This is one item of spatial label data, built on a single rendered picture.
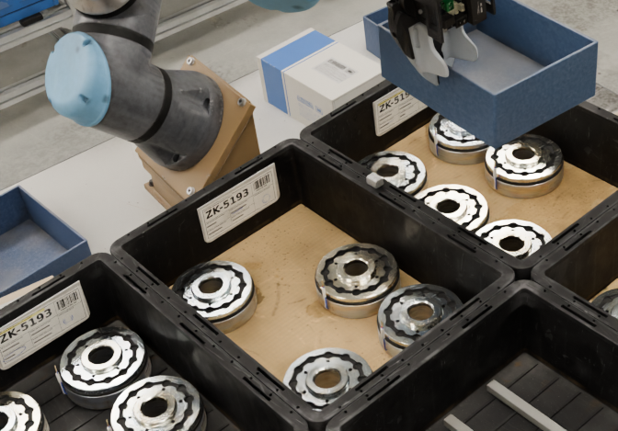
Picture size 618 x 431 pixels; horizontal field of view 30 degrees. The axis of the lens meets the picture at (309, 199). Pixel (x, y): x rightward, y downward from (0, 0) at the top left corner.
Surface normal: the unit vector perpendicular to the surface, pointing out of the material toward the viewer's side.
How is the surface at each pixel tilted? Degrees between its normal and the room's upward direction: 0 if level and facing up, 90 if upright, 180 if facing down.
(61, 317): 90
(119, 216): 0
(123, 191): 0
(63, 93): 51
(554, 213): 0
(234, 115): 44
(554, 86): 90
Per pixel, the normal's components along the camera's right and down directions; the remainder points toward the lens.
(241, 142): 0.55, 0.47
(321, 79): -0.12, -0.77
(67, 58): -0.67, -0.12
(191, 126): 0.41, 0.22
